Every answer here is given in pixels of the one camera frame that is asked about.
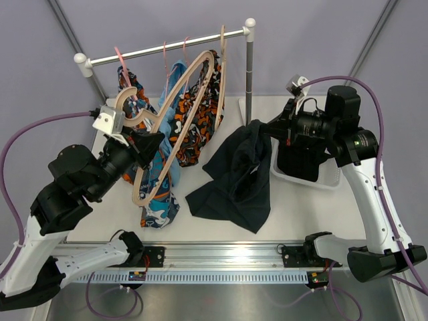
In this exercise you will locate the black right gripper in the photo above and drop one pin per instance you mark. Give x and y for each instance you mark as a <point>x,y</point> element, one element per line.
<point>284,127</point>

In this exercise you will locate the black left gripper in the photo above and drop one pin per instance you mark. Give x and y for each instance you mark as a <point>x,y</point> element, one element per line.
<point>137,141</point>

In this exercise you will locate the beige hanger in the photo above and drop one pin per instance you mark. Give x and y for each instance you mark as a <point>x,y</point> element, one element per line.
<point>142,117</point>
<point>223,45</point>

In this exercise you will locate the orange black camouflage shorts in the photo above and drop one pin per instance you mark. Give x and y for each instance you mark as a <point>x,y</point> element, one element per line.
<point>202,127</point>

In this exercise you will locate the dark navy shorts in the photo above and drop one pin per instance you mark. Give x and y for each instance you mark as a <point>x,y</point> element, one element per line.
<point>239,190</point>

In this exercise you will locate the pink hanger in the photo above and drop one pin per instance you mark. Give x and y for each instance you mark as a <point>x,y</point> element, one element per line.
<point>166,67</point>
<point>185,51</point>
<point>127,79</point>

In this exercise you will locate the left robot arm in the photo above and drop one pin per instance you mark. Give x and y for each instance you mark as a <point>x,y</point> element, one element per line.
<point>79,178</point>

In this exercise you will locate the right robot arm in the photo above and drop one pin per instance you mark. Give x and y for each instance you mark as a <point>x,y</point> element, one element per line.
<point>308,139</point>

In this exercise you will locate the skull print colourful shorts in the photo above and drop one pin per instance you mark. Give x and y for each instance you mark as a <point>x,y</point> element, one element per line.
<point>163,207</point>

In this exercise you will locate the light blue shorts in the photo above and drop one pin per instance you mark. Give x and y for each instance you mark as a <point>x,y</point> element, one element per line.
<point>167,122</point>

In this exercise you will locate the white plastic basket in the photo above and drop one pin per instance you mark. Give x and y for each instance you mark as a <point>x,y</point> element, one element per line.
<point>329,175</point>

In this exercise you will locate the white clothes rack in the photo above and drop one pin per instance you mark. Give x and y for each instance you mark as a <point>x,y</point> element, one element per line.
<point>86,65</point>

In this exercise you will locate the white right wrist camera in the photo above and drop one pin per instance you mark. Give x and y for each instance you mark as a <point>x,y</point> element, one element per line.
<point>295,87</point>

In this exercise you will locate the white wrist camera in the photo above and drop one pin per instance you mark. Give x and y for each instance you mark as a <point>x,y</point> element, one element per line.
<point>295,87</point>
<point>110,121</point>

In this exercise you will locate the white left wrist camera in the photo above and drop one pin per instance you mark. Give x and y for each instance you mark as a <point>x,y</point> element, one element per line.
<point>110,121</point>

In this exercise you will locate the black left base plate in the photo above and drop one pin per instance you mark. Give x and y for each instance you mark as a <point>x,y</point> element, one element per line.
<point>154,256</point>

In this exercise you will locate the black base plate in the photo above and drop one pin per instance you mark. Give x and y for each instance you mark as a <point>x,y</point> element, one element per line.
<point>154,256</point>
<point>303,255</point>

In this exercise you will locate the aluminium rail front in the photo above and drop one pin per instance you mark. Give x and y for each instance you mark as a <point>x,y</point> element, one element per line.
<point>221,256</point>

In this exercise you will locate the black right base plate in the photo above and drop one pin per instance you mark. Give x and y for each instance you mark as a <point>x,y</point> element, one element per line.
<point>303,255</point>

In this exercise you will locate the white slotted cable duct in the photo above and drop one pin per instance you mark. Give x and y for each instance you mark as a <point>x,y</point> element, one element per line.
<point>195,277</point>

